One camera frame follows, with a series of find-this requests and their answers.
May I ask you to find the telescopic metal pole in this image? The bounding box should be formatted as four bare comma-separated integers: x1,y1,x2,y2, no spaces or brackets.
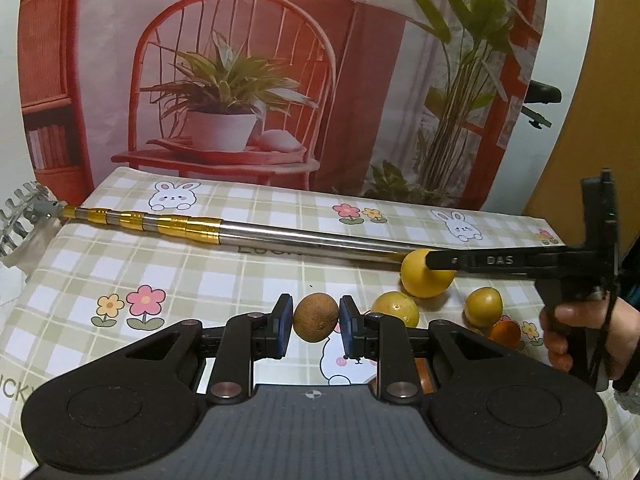
1,182,421,262

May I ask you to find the brown longan fruit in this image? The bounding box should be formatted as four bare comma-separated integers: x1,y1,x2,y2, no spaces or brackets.
293,292,338,344

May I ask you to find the person right hand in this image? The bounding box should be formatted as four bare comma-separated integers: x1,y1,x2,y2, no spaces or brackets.
539,298,639,380

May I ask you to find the green yellow round fruit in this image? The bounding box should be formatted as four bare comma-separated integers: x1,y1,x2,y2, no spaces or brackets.
370,292,420,328

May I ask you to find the printed room backdrop poster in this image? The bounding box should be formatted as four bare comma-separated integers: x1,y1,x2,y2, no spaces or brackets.
17,0,547,209

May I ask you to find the black exercise bike seat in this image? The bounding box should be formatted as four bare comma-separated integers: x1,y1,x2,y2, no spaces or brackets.
521,79,563,129

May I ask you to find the brown wooden board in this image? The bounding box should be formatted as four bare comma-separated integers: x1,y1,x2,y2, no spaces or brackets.
525,0,639,250

